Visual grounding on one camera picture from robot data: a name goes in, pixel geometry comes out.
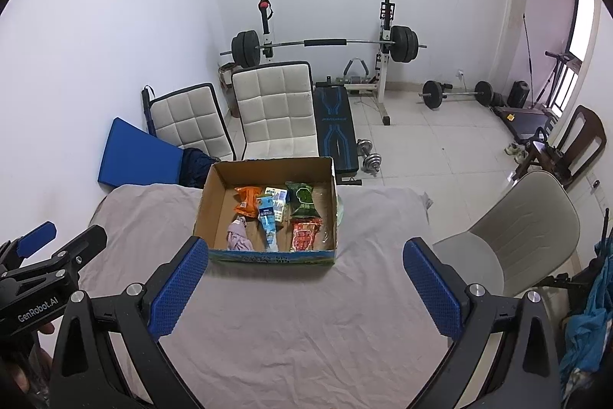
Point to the black treadmill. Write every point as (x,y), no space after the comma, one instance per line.
(524,121)

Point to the thin dark pole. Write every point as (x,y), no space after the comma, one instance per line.
(527,45)

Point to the black speaker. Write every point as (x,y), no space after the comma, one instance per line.
(518,93)

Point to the long light blue packet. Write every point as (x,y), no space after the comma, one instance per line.
(268,222)

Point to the light shoe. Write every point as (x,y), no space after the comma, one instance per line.
(510,149)
(520,155)

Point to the black and blue weight bench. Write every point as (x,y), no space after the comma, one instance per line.
(335,126)

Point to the cardboard box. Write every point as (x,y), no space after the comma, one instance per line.
(268,258)

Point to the blue hanging cloth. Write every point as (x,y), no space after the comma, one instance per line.
(589,318)

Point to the chrome dumbbell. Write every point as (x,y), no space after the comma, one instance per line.
(372,163)
(365,146)

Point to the orange snack packet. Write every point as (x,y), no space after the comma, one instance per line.
(249,200)

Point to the grey table cloth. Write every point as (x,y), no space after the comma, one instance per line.
(287,318)

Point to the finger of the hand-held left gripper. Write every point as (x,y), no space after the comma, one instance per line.
(88,241)
(36,239)

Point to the dark wooden chair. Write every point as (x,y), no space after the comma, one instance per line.
(591,140)

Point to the black thin stand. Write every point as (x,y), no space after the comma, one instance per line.
(604,229)

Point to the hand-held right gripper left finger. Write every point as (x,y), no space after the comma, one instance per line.
(179,289)

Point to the red snack packet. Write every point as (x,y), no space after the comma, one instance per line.
(304,236)

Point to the dark blue cloth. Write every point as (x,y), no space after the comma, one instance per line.
(196,167)

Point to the short barbell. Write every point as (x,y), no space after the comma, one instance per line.
(455,93)

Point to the long barbell with black plates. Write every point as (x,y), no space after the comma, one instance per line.
(325,42)

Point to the blue foam mat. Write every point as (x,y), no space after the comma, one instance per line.
(139,155)

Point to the pink cloth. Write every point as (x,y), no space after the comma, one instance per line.
(238,236)

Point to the person's left hand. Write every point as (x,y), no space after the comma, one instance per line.
(24,378)

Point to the green snack packet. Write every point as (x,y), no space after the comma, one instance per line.
(301,198)

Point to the beige shell chair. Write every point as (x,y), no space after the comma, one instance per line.
(527,222)

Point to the white padded chair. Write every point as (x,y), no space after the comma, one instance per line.
(273,107)
(191,121)

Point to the white barbell rack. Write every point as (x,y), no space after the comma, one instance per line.
(383,92)

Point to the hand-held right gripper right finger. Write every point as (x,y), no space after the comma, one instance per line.
(431,289)

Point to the window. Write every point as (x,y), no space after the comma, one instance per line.
(582,35)

